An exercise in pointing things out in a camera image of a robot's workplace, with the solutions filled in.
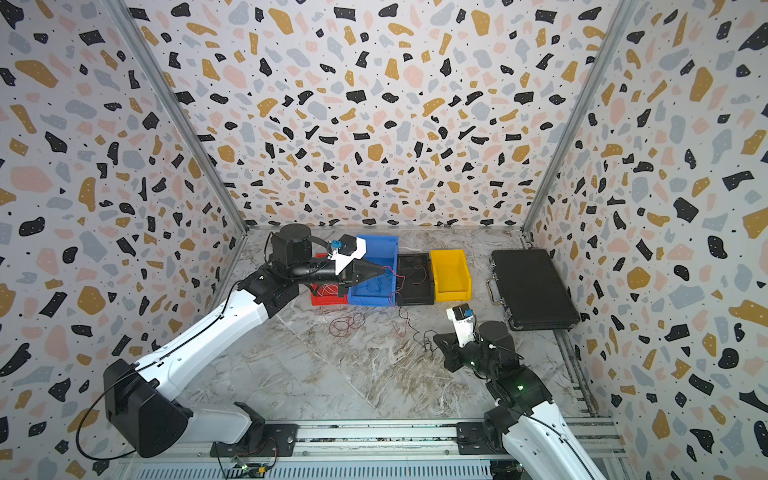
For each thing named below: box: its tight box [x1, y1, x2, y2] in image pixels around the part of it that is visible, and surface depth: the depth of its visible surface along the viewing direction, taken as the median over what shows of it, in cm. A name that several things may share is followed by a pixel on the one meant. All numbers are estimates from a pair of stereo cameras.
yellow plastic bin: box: [430, 249, 473, 302], surface depth 103 cm
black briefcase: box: [489, 249, 580, 331], surface depth 102 cm
